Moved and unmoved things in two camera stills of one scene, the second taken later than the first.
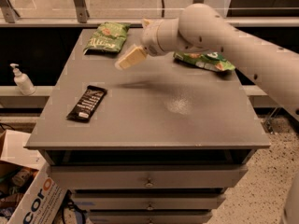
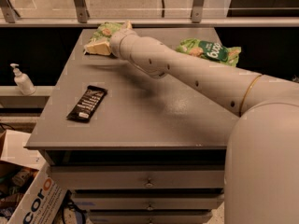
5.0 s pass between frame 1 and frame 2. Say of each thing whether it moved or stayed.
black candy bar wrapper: stayed
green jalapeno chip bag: stayed
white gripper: moved
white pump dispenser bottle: stayed
